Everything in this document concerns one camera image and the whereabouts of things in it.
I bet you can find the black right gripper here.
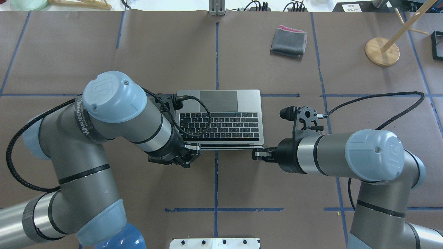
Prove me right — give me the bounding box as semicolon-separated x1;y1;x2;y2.
252;147;288;163

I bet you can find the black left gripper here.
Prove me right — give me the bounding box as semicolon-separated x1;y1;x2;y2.
148;140;201;168

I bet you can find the grey laptop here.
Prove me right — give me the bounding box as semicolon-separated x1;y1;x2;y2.
175;90;264;150

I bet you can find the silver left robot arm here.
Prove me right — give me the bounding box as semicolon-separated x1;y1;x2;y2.
1;71;201;249

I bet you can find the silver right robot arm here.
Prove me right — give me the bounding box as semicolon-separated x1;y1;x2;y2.
252;129;442;249

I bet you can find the white pillar base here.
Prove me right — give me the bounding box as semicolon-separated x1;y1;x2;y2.
169;238;261;249

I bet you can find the blue desk lamp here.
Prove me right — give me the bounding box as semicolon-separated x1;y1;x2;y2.
94;222;146;249

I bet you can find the wooden stand with round base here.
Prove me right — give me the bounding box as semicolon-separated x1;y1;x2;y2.
364;0;437;67

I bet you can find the wooden dish rack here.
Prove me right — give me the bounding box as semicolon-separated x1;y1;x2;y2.
47;0;112;11

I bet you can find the green glass plate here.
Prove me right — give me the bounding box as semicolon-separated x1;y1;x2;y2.
10;0;48;11

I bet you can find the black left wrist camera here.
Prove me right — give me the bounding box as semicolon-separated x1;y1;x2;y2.
150;93;183;114

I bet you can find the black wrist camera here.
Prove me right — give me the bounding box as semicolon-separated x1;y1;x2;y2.
150;93;183;114
279;106;325;140

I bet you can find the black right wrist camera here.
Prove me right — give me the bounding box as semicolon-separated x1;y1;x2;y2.
279;106;325;140

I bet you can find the aluminium frame post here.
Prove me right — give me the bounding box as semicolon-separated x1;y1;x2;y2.
208;0;226;16

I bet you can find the black picture frame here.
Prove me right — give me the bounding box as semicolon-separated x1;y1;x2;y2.
431;30;443;61

